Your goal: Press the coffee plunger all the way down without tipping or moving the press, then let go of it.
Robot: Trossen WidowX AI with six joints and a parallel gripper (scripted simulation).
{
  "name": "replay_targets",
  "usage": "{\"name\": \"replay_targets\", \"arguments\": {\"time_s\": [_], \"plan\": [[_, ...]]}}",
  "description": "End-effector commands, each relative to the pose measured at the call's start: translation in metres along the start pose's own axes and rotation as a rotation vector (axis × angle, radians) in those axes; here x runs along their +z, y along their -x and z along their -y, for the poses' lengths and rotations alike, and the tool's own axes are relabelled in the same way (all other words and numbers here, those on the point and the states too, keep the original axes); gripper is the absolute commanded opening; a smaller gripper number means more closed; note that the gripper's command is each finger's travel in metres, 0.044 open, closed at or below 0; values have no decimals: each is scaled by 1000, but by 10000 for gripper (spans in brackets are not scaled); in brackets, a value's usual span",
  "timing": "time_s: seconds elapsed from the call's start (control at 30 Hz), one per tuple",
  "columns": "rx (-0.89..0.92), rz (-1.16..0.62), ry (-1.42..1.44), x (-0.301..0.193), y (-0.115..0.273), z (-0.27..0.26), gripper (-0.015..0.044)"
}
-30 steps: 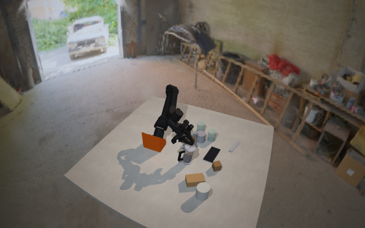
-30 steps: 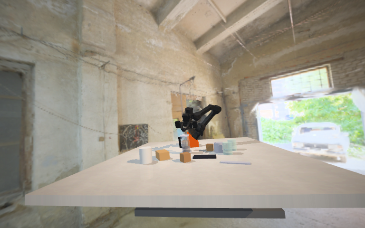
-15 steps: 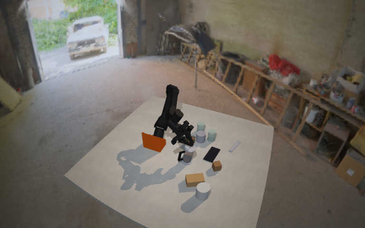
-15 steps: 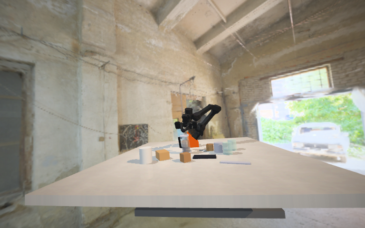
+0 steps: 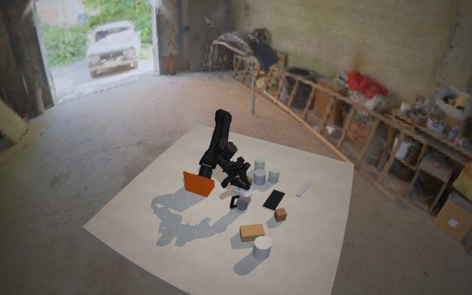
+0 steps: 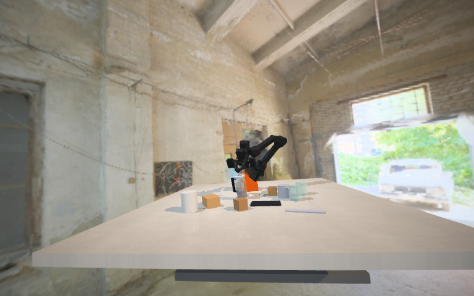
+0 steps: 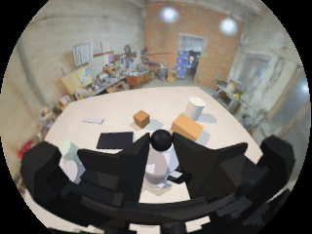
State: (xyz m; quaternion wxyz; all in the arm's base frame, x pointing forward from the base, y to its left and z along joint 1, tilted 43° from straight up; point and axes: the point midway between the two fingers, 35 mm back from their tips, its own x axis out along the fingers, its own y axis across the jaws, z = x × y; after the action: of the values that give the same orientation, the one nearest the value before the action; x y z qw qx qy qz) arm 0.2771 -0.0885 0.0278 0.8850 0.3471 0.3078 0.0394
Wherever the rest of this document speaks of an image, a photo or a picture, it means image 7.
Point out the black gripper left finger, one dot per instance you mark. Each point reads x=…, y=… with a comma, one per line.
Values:
x=128, y=164

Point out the glass french press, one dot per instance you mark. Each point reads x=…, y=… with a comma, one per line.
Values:
x=161, y=161

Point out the black flat rectangular pad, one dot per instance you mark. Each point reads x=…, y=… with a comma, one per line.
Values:
x=114, y=140

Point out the grey cylinder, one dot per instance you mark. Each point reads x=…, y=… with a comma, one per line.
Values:
x=73, y=170
x=194, y=108

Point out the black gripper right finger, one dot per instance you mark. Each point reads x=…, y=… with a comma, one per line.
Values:
x=198, y=163

